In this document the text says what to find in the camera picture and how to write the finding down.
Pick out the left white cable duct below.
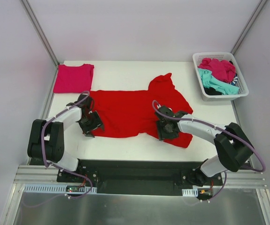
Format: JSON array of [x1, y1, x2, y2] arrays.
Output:
[[24, 184, 97, 195]]

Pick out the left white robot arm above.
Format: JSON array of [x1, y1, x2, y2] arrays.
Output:
[[27, 91, 104, 182]]

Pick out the aluminium frame post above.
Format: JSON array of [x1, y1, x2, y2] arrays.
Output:
[[19, 0, 60, 68], [231, 0, 270, 61]]

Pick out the right white cable duct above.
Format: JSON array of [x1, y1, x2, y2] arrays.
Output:
[[182, 188, 198, 197]]

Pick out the black garment in basket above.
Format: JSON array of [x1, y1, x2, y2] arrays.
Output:
[[204, 87, 222, 96]]

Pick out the aluminium rail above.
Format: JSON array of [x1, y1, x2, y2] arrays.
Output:
[[14, 165, 65, 185]]

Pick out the right aluminium frame post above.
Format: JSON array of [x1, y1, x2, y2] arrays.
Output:
[[231, 0, 270, 61]]

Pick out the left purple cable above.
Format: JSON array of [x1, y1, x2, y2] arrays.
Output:
[[22, 90, 93, 208]]

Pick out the left aluminium frame post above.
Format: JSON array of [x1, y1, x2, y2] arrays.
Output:
[[19, 0, 60, 68]]

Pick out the teal t shirt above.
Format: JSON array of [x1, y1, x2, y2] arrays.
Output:
[[198, 68, 239, 95]]

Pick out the crumpled magenta t shirt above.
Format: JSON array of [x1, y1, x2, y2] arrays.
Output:
[[198, 58, 236, 83]]

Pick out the red t shirt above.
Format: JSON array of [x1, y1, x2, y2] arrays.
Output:
[[90, 73, 193, 138]]

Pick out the white cable duct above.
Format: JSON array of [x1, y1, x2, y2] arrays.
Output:
[[24, 184, 97, 195], [182, 188, 198, 197]]

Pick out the striped garment in basket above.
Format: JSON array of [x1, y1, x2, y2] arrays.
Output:
[[229, 74, 239, 86]]

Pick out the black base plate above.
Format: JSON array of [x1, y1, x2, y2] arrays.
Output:
[[50, 160, 223, 196]]

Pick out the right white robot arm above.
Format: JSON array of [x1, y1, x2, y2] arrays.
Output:
[[155, 105, 253, 187]]

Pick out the folded magenta t shirt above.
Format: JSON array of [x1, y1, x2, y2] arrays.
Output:
[[53, 64, 94, 94]]

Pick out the white plastic basket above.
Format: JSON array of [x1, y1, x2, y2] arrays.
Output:
[[193, 52, 249, 101]]

